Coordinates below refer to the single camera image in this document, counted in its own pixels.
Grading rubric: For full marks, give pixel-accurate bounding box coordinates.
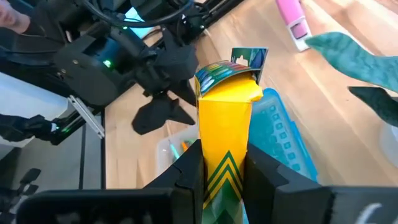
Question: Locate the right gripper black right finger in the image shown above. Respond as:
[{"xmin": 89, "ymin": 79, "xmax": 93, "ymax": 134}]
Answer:
[{"xmin": 242, "ymin": 142, "xmax": 398, "ymax": 224}]

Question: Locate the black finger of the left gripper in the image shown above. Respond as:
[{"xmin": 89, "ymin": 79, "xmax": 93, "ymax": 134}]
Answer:
[
  {"xmin": 132, "ymin": 93, "xmax": 196, "ymax": 135},
  {"xmin": 169, "ymin": 80, "xmax": 197, "ymax": 107}
]

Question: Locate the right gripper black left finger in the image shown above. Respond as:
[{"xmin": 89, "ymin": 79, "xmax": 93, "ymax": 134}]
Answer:
[{"xmin": 17, "ymin": 139, "xmax": 205, "ymax": 224}]

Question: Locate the teal pencil orange eraser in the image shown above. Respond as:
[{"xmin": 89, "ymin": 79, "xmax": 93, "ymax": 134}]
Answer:
[{"xmin": 169, "ymin": 139, "xmax": 181, "ymax": 160}]

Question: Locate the yellow crayon box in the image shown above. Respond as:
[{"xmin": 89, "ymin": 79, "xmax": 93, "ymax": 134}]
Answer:
[{"xmin": 194, "ymin": 47, "xmax": 269, "ymax": 224}]

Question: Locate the blue plastic bin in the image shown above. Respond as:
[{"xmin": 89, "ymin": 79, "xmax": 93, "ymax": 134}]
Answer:
[{"xmin": 155, "ymin": 88, "xmax": 318, "ymax": 183}]

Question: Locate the pink stapler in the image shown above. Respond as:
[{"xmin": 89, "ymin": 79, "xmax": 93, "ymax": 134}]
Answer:
[{"xmin": 275, "ymin": 0, "xmax": 313, "ymax": 52}]

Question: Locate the green snake plant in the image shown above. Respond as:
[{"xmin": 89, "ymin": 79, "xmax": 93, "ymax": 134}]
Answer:
[{"xmin": 304, "ymin": 32, "xmax": 398, "ymax": 128}]

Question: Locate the person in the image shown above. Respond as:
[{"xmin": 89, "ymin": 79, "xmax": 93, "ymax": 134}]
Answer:
[{"xmin": 0, "ymin": 0, "xmax": 31, "ymax": 34}]

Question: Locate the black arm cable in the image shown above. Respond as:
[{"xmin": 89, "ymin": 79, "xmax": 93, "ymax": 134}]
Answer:
[{"xmin": 79, "ymin": 0, "xmax": 195, "ymax": 29}]

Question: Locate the black table frame rail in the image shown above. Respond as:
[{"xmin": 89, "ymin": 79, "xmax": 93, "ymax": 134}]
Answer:
[{"xmin": 99, "ymin": 107, "xmax": 107, "ymax": 190}]

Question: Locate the silver metal bracket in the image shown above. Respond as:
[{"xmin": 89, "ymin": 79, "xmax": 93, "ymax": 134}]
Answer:
[{"xmin": 67, "ymin": 95, "xmax": 106, "ymax": 139}]

